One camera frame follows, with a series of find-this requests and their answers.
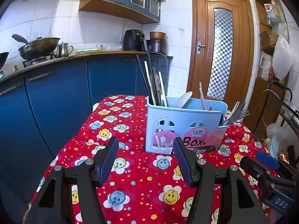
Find red floral tablecloth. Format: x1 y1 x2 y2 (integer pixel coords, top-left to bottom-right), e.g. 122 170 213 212
30 95 281 224

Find white plastic bag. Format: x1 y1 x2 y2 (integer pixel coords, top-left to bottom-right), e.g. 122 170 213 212
272 36 297 80

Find all silver fork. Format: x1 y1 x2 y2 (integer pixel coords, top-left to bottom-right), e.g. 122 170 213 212
220 108 250 127

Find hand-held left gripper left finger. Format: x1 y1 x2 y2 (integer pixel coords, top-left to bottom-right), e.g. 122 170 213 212
24 136 119 224

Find black wire rack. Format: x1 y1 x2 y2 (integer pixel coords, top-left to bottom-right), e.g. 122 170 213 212
253 80 299 159

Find copper pot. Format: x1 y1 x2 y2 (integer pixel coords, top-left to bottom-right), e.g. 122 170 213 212
149 31 167 40

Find black chopstick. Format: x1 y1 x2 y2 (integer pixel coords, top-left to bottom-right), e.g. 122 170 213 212
144 40 160 105
137 55 153 104

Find dark steel wok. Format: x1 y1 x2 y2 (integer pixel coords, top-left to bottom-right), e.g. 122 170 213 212
18 37 61 60

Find blue kitchen base cabinets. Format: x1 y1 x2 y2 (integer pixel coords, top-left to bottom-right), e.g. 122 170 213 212
0 51 173 206

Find black air fryer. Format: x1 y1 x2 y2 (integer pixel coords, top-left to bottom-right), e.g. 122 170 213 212
123 29 145 51

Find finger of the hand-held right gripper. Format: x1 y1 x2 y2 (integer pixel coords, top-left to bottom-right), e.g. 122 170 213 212
241 156 281 187
256 151 299 182

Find wooden shelf unit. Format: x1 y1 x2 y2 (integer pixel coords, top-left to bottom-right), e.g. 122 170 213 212
243 0 290 140

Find white power cable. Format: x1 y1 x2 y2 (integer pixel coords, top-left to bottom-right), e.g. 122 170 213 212
149 52 170 84

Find silver table knife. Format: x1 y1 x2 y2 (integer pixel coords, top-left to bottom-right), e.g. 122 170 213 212
152 67 164 106

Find pale fork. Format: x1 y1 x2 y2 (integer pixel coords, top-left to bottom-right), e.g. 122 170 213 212
228 101 241 122

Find light blue utensil box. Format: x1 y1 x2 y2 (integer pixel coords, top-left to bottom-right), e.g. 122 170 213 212
145 96 229 155

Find gas stove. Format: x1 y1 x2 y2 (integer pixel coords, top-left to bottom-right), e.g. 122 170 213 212
22 54 56 67

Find wooden wall cabinet blue doors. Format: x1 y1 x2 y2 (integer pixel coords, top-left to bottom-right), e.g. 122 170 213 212
79 0 166 24

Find white handled spoon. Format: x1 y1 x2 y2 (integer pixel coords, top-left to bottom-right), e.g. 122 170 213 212
176 91 193 109

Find wooden door with glass panel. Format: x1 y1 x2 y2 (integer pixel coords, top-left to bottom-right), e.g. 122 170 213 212
187 0 255 112

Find steel pitcher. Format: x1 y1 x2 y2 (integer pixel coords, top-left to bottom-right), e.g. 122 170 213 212
56 42 74 58

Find black frying pan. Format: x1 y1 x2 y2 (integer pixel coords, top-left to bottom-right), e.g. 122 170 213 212
0 52 9 69

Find clear plastic bags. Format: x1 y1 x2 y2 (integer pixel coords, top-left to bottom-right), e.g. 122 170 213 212
266 122 287 154

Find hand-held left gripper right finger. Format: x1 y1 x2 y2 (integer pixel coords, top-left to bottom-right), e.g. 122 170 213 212
173 137 268 224

